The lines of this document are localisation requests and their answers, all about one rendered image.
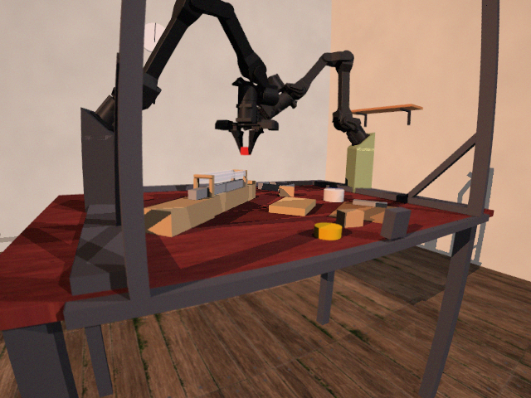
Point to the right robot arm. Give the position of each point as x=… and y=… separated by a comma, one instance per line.
x=343, y=63

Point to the orange short cylinder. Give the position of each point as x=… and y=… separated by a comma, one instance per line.
x=327, y=231

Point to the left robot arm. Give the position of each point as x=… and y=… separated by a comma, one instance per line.
x=185, y=13

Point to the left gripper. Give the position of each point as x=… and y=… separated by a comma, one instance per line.
x=246, y=113

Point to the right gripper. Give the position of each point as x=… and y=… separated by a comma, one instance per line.
x=266, y=111

